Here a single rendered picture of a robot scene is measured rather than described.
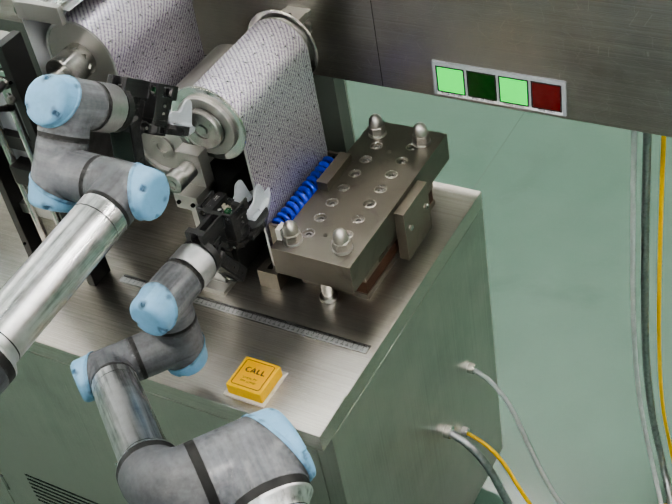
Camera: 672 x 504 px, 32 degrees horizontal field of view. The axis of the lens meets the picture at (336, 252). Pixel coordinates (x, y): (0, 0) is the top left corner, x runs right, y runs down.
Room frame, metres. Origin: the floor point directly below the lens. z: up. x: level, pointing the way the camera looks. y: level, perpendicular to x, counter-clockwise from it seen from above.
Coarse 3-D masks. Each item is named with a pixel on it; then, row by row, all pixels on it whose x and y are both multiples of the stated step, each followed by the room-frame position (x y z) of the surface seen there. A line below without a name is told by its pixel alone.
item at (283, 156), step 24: (312, 96) 1.79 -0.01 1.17; (288, 120) 1.72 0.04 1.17; (312, 120) 1.78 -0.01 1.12; (264, 144) 1.66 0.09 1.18; (288, 144) 1.71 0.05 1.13; (312, 144) 1.77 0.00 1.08; (264, 168) 1.64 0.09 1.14; (288, 168) 1.70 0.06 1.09; (312, 168) 1.76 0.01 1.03; (288, 192) 1.69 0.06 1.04
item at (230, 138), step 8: (288, 24) 1.83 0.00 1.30; (304, 40) 1.82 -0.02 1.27; (192, 96) 1.65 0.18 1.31; (200, 96) 1.65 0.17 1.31; (192, 104) 1.65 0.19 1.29; (200, 104) 1.64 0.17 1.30; (208, 104) 1.63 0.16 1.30; (216, 104) 1.63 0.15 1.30; (216, 112) 1.62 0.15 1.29; (224, 112) 1.62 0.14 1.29; (224, 120) 1.61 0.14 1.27; (224, 128) 1.62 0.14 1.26; (232, 128) 1.61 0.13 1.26; (232, 136) 1.61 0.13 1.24; (224, 144) 1.62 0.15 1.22; (232, 144) 1.61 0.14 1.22; (216, 152) 1.63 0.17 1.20; (224, 152) 1.62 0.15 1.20
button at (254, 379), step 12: (252, 360) 1.40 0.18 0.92; (240, 372) 1.37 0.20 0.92; (252, 372) 1.37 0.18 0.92; (264, 372) 1.36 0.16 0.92; (276, 372) 1.36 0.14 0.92; (228, 384) 1.35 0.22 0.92; (240, 384) 1.35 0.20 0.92; (252, 384) 1.34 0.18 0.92; (264, 384) 1.34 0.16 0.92; (240, 396) 1.34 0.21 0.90; (252, 396) 1.32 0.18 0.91; (264, 396) 1.32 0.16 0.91
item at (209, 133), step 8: (192, 112) 1.64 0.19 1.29; (200, 112) 1.63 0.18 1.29; (208, 112) 1.63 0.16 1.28; (192, 120) 1.64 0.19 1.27; (200, 120) 1.63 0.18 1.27; (208, 120) 1.62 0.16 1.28; (216, 120) 1.62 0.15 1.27; (200, 128) 1.63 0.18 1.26; (208, 128) 1.62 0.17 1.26; (216, 128) 1.61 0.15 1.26; (192, 136) 1.64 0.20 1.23; (200, 136) 1.64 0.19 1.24; (208, 136) 1.63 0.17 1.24; (216, 136) 1.61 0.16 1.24; (224, 136) 1.62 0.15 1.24; (200, 144) 1.64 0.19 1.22; (208, 144) 1.63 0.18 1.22; (216, 144) 1.62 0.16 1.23
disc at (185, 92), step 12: (180, 96) 1.67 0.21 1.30; (204, 96) 1.64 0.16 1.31; (216, 96) 1.63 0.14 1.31; (228, 108) 1.62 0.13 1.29; (240, 120) 1.61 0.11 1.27; (240, 132) 1.61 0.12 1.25; (192, 144) 1.67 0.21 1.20; (240, 144) 1.61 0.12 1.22; (216, 156) 1.65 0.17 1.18; (228, 156) 1.63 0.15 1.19
